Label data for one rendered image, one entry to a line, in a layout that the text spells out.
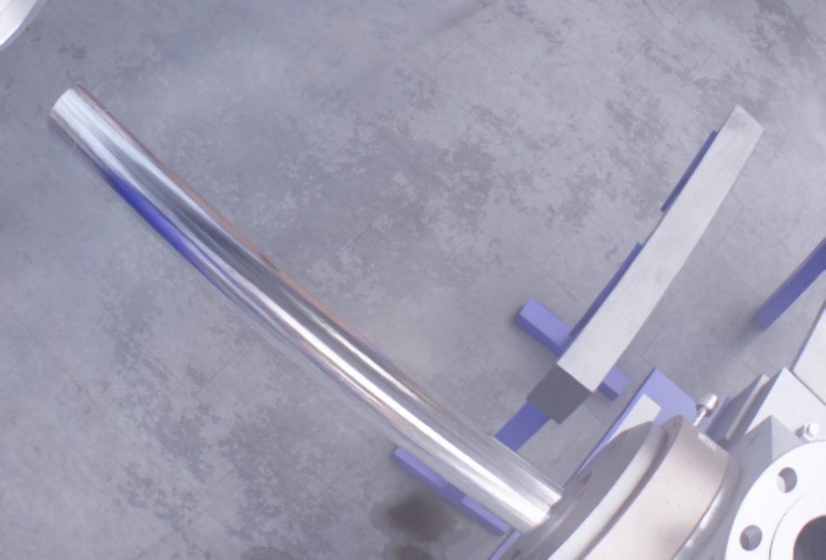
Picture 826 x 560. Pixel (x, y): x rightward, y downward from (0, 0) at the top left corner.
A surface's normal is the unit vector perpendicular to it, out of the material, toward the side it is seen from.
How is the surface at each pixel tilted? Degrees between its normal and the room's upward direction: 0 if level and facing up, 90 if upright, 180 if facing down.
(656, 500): 3
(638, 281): 0
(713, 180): 0
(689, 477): 18
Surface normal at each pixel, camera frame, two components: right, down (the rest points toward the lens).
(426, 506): 0.21, -0.47
